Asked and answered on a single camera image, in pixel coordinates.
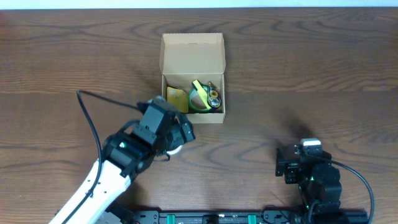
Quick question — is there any white tape roll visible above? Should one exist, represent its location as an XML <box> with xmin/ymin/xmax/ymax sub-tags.
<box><xmin>166</xmin><ymin>145</ymin><xmax>183</xmax><ymax>156</ymax></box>

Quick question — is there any yellow sticky note pad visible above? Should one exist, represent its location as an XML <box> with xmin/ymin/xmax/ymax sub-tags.
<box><xmin>166</xmin><ymin>86</ymin><xmax>189</xmax><ymax>113</ymax></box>

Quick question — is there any green tape roll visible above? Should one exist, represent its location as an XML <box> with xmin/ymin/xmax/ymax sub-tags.
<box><xmin>188</xmin><ymin>86</ymin><xmax>212</xmax><ymax>113</ymax></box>

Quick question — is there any yellow highlighter pen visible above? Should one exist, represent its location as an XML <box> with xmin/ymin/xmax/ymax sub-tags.
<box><xmin>188</xmin><ymin>80</ymin><xmax>221</xmax><ymax>113</ymax></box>

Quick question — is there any brown cardboard box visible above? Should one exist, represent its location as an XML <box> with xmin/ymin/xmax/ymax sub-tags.
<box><xmin>159</xmin><ymin>33</ymin><xmax>226</xmax><ymax>124</ymax></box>

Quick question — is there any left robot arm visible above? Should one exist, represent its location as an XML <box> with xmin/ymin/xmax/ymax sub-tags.
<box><xmin>51</xmin><ymin>113</ymin><xmax>195</xmax><ymax>223</ymax></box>

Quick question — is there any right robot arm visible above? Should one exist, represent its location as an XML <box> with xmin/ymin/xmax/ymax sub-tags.
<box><xmin>275</xmin><ymin>146</ymin><xmax>342</xmax><ymax>214</ymax></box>

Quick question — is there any black mounting rail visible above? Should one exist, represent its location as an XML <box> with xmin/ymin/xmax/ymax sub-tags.
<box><xmin>97</xmin><ymin>210</ymin><xmax>369</xmax><ymax>224</ymax></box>

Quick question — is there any left black cable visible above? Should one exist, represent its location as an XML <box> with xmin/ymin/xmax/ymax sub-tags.
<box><xmin>60</xmin><ymin>90</ymin><xmax>144</xmax><ymax>224</ymax></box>

